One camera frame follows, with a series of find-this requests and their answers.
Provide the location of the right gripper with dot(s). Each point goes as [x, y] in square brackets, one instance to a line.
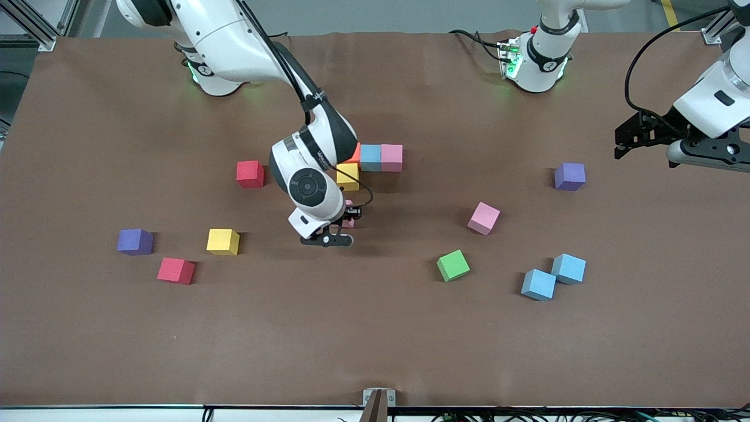
[352, 215]

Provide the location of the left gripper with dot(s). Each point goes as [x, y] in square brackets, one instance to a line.
[655, 130]

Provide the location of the pink foam cube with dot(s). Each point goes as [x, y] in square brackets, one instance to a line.
[484, 218]
[348, 223]
[391, 157]

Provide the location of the yellow foam cube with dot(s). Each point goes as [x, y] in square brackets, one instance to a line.
[348, 177]
[222, 241]

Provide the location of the orange foam cube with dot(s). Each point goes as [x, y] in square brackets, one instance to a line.
[355, 155]

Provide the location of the blue foam cube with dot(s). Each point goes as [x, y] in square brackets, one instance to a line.
[370, 157]
[568, 269]
[538, 285]

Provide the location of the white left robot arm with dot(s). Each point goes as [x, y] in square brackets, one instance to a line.
[542, 53]

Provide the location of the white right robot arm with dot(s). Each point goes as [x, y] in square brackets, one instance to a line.
[222, 41]

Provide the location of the purple foam cube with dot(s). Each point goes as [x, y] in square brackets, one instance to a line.
[569, 176]
[135, 241]

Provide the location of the red foam cube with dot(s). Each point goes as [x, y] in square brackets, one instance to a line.
[250, 174]
[176, 271]

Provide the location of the green foam cube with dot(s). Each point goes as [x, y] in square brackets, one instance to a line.
[453, 265]

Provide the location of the brown table mat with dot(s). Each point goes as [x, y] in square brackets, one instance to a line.
[363, 328]

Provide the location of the grey base connector plate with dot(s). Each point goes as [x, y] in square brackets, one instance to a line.
[511, 58]

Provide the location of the aluminium frame profile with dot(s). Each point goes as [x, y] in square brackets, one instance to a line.
[47, 41]
[712, 32]

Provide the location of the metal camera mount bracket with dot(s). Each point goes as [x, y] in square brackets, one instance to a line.
[379, 398]

